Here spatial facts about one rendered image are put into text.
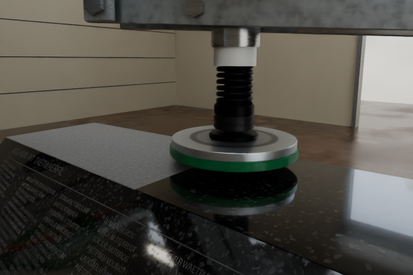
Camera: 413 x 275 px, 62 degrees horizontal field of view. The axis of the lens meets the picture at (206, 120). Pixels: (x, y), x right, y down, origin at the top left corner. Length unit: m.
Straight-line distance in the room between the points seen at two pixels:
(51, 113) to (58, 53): 0.93
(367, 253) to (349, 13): 0.30
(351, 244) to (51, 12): 5.58
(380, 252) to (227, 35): 0.35
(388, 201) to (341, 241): 0.14
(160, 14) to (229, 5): 0.11
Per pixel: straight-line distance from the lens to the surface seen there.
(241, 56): 0.54
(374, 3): 0.52
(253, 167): 0.49
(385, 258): 0.37
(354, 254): 0.37
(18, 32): 5.54
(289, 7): 0.51
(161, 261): 0.42
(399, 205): 0.50
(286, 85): 5.80
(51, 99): 5.72
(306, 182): 0.53
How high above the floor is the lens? 0.98
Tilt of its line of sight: 10 degrees down
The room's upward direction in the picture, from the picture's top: straight up
